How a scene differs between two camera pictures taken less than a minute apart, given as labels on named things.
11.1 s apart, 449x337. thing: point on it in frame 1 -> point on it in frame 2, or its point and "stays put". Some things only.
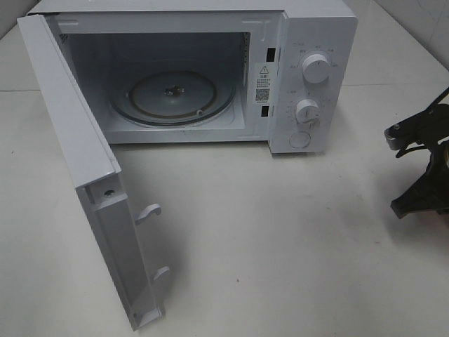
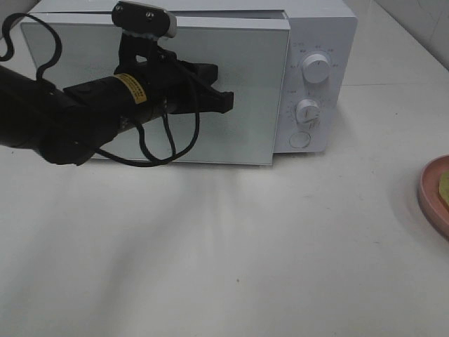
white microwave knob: (316, 68) stays put
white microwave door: (95, 173) -> (251, 53)
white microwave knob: (307, 111) stays put
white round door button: (299, 140) stays put
